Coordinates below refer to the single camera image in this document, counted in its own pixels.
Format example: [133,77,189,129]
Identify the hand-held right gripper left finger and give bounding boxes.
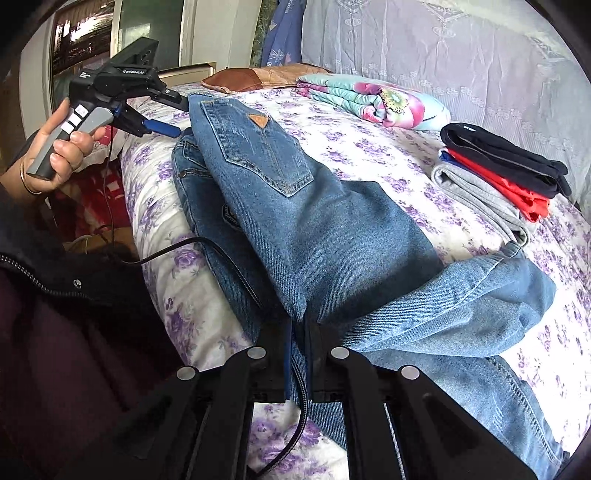
[60,318,293,480]

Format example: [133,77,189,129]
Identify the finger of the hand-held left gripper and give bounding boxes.
[148,81,191,112]
[116,104,182,138]

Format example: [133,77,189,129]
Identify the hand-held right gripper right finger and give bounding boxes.
[304,319,539,480]

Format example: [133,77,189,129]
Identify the blue denim pants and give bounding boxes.
[171,91,570,480]

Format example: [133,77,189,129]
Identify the person's left forearm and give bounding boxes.
[0,159,51,259]

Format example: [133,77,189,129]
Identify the person's left hand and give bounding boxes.
[20,99,110,195]

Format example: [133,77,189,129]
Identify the glass window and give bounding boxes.
[48,0,186,90]

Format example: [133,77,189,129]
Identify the brown patchwork pillow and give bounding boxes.
[201,65,334,95]

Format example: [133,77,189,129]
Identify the red patterned blanket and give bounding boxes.
[45,124,137,245]

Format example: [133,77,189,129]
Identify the hanging blue printed cloth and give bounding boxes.
[260,0,306,68]

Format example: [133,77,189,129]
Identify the gold bangle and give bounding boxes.
[19,159,43,195]

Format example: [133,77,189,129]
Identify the folded floral quilt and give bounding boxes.
[295,72,451,131]

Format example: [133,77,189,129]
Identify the person's dark jacket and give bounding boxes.
[0,185,218,480]

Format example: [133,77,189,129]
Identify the purple floral bed sheet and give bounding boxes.
[119,85,591,480]

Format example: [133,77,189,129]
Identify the folded grey garment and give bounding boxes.
[430,161,530,246]

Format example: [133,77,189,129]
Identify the folded red garment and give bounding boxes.
[447,148,553,222]

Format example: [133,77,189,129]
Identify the folded black garment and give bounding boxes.
[440,122,572,199]

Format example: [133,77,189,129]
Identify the lavender lace cover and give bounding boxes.
[300,0,591,204]

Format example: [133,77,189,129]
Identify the thin black cable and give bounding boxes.
[95,113,118,252]

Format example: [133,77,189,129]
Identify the braided black cable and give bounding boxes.
[121,236,309,480]

